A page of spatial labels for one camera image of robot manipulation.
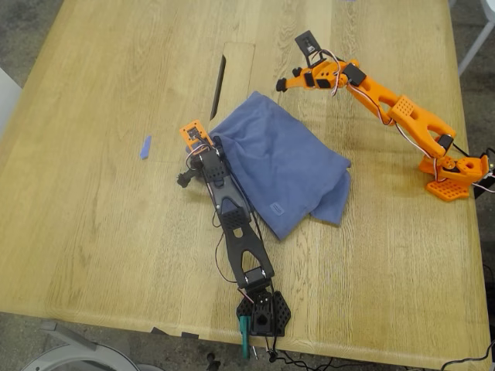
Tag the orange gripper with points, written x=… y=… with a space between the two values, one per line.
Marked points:
x=302 y=83

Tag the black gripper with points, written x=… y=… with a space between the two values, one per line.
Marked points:
x=192 y=170

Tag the blue T-shirt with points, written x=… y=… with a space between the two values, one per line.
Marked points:
x=278 y=162

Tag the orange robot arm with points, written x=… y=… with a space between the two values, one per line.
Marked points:
x=421 y=120

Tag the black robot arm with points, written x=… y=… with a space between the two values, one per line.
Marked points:
x=239 y=232

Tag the small blue plastic piece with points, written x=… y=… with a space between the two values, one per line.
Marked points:
x=145 y=148

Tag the black tape patch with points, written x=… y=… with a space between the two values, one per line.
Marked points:
x=159 y=331

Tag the teal table clamp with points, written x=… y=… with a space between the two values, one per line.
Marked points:
x=244 y=336

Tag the white furniture piece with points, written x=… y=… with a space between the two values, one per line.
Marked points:
x=7 y=100

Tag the grey white round chair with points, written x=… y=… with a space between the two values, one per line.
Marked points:
x=77 y=365

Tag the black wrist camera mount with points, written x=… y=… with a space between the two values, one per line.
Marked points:
x=308 y=42

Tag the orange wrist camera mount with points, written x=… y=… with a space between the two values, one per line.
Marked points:
x=183 y=130

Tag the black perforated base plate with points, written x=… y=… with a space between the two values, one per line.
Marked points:
x=243 y=309

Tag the white chair frame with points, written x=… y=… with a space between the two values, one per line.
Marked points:
x=475 y=46

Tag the orange perforated base plate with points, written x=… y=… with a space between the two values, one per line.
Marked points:
x=448 y=191

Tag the white round pedestal base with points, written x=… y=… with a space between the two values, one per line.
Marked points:
x=149 y=368

